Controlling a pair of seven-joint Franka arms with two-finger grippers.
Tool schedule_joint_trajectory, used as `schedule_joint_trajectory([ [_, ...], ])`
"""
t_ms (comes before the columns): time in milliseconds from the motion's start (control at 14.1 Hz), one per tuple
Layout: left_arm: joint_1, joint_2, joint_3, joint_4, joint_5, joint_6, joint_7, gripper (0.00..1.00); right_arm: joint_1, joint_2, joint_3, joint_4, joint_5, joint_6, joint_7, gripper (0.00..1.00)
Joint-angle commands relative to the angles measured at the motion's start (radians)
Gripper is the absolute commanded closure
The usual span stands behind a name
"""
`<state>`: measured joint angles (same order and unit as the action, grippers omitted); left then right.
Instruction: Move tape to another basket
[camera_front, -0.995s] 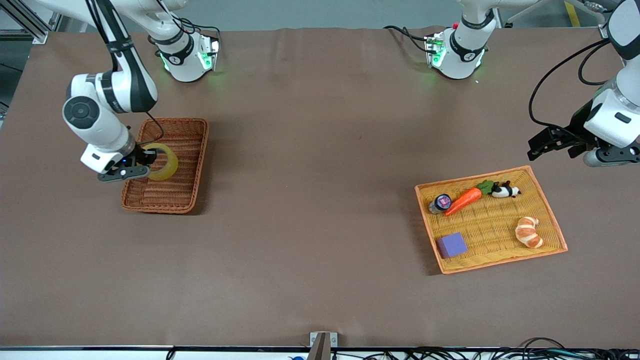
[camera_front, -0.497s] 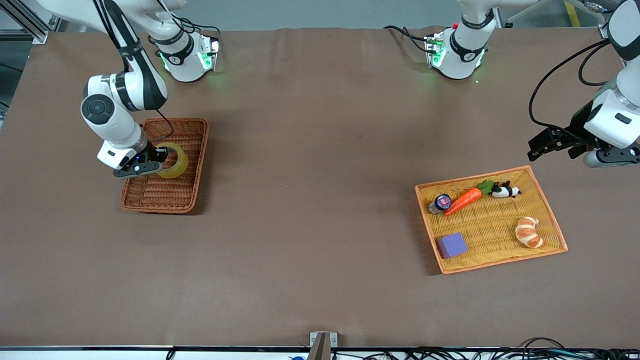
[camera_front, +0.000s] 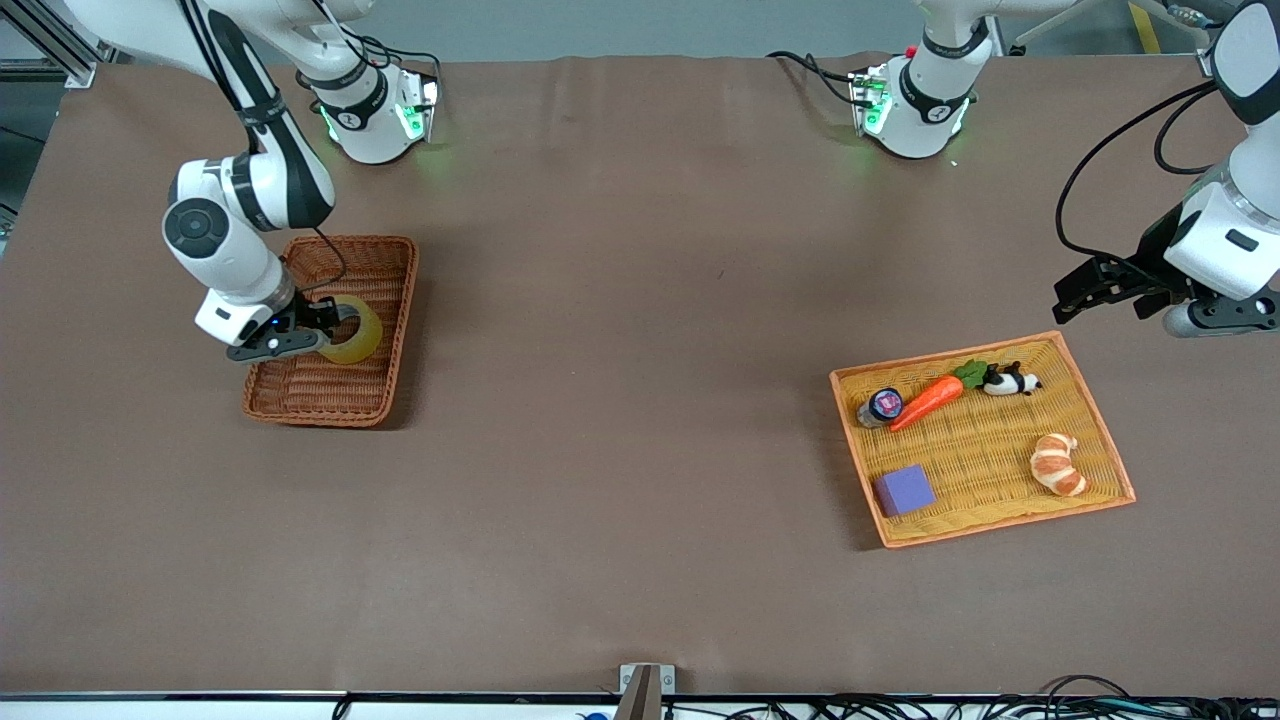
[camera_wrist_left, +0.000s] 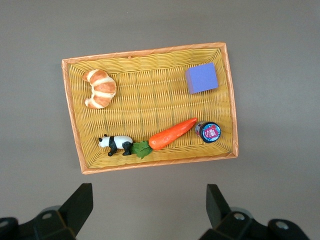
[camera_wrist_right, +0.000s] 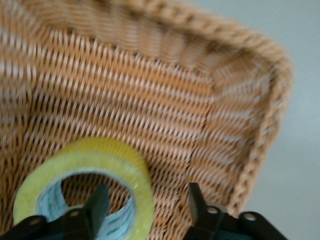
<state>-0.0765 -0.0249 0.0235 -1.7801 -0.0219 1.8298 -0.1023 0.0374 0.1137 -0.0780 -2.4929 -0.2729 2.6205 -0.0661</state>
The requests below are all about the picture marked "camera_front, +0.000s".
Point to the silver corner bracket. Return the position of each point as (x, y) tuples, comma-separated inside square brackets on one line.
[(1210, 62)]

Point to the toy croissant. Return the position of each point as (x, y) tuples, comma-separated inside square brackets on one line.
[(1058, 465)]

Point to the aluminium frame profile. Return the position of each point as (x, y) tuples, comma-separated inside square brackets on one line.
[(60, 50)]

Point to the brown wicker basket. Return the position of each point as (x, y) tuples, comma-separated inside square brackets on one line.
[(330, 395)]

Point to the small bottle purple cap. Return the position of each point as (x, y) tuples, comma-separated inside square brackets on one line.
[(886, 403)]

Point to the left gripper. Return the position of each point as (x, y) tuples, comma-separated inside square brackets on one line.
[(1150, 258)]

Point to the black white panda toy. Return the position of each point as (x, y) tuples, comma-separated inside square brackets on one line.
[(1012, 383)]

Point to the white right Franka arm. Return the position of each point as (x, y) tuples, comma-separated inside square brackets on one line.
[(230, 260)]

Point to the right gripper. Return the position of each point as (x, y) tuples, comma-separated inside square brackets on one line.
[(308, 318)]

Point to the orange yellow wicker tray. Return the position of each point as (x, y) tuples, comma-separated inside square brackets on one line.
[(990, 450)]

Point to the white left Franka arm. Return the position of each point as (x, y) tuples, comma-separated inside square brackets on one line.
[(925, 90)]

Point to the purple foam block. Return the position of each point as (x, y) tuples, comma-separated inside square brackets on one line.
[(905, 490)]

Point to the orange toy carrot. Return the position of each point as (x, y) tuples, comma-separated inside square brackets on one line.
[(928, 400)]

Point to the clear tape roll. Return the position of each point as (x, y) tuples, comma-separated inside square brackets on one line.
[(365, 345)]

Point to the brown table cover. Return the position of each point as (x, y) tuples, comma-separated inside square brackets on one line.
[(640, 300)]

